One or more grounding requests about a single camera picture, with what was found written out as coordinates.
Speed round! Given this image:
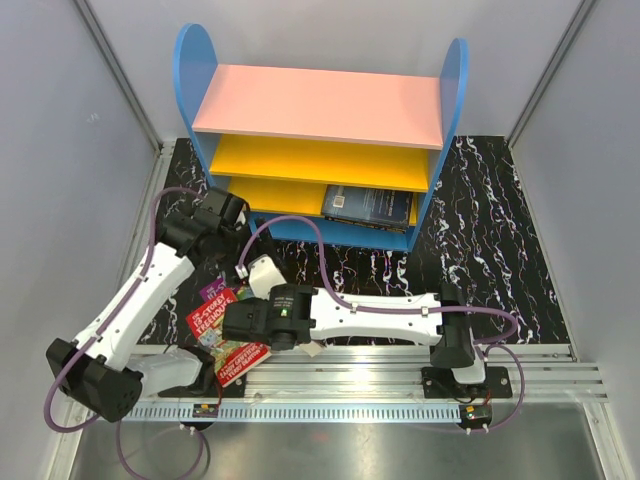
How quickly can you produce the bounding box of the Nineteen Eighty-Four grey-blue book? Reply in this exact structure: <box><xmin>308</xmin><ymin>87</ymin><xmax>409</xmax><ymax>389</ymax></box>
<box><xmin>321</xmin><ymin>185</ymin><xmax>414</xmax><ymax>233</ymax></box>

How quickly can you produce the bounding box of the Jane Eyre blue orange book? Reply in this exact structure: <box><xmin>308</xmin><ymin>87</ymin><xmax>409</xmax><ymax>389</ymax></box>
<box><xmin>299</xmin><ymin>340</ymin><xmax>327</xmax><ymax>358</ymax></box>

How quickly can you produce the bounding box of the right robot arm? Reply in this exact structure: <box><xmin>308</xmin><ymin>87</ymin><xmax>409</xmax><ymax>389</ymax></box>
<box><xmin>222</xmin><ymin>284</ymin><xmax>489</xmax><ymax>397</ymax></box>

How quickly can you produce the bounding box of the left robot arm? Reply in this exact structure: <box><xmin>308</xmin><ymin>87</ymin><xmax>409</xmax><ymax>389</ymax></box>
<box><xmin>43</xmin><ymin>187</ymin><xmax>250</xmax><ymax>433</ymax></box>

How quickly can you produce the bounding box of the red Storey Treehouse book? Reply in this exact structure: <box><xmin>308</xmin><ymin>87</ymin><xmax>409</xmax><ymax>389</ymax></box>
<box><xmin>186</xmin><ymin>288</ymin><xmax>271</xmax><ymax>388</ymax></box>

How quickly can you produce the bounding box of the purple 117-Storey Treehouse book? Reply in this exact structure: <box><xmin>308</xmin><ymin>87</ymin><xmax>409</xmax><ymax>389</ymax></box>
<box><xmin>199</xmin><ymin>277</ymin><xmax>254</xmax><ymax>302</ymax></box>

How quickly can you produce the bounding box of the blue pink yellow bookshelf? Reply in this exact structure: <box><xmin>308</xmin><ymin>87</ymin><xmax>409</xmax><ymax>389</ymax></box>
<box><xmin>173</xmin><ymin>23</ymin><xmax>469</xmax><ymax>252</ymax></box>

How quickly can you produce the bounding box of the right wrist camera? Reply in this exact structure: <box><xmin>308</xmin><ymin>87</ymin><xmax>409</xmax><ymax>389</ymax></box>
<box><xmin>235</xmin><ymin>255</ymin><xmax>287</xmax><ymax>300</ymax></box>

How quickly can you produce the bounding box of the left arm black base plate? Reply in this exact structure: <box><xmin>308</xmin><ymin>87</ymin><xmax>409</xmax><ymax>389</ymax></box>
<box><xmin>158</xmin><ymin>374</ymin><xmax>247</xmax><ymax>399</ymax></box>

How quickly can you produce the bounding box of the aluminium rail base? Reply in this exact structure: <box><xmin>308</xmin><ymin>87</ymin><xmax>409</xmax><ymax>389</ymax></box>
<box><xmin>223</xmin><ymin>345</ymin><xmax>609</xmax><ymax>404</ymax></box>

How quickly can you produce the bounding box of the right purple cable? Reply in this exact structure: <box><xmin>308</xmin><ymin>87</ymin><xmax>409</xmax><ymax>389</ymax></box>
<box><xmin>234</xmin><ymin>215</ymin><xmax>526</xmax><ymax>436</ymax></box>

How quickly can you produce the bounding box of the purple cable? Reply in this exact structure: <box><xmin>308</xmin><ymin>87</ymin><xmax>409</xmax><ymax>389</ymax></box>
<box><xmin>234</xmin><ymin>215</ymin><xmax>526</xmax><ymax>436</ymax></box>
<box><xmin>43</xmin><ymin>187</ymin><xmax>211</xmax><ymax>479</ymax></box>

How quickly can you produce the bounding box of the white slotted cable duct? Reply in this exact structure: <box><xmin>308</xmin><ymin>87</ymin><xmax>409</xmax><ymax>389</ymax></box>
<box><xmin>124</xmin><ymin>400</ymin><xmax>493</xmax><ymax>425</ymax></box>

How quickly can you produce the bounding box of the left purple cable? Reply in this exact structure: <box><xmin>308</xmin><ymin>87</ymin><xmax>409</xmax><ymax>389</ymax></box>
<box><xmin>43</xmin><ymin>187</ymin><xmax>211</xmax><ymax>479</ymax></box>

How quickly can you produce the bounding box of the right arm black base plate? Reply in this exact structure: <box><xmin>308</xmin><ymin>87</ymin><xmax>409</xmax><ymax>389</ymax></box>
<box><xmin>419</xmin><ymin>365</ymin><xmax>516</xmax><ymax>401</ymax></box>

